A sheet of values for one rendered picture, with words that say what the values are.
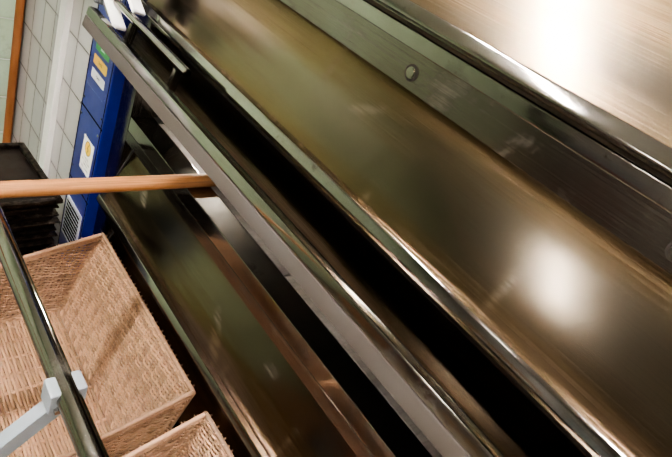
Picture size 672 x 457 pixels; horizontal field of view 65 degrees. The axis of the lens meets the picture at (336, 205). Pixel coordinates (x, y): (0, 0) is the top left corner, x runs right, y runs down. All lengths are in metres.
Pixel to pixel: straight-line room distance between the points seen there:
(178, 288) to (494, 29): 0.87
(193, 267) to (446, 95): 0.72
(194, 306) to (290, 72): 0.56
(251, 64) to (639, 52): 0.62
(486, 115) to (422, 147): 0.11
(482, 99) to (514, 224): 0.15
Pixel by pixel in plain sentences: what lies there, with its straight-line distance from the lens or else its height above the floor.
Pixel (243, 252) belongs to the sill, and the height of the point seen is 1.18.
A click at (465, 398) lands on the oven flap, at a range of 0.65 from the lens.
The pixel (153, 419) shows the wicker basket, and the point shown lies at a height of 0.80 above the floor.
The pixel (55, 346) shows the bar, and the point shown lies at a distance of 0.83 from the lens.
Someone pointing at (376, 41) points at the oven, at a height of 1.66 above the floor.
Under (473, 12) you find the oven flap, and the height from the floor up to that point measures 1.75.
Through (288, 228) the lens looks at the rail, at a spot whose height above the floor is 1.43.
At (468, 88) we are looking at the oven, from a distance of 0.68.
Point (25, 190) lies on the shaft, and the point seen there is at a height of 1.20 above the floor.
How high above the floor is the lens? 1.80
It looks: 28 degrees down
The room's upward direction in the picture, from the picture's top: 25 degrees clockwise
